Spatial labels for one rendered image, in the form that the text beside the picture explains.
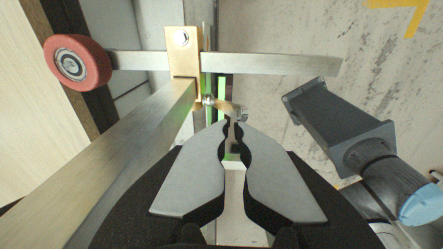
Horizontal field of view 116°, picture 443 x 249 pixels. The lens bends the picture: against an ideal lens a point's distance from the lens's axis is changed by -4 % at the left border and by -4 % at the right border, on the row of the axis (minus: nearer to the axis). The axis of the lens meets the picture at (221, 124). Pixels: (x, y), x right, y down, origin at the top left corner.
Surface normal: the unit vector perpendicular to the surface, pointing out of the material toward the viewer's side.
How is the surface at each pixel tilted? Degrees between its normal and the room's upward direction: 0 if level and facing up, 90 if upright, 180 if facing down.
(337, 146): 0
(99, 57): 90
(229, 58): 0
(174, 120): 90
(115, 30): 90
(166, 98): 90
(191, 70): 0
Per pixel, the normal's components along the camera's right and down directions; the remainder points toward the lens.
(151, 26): -0.04, 0.52
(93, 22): 1.00, 0.04
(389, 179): -0.72, -0.62
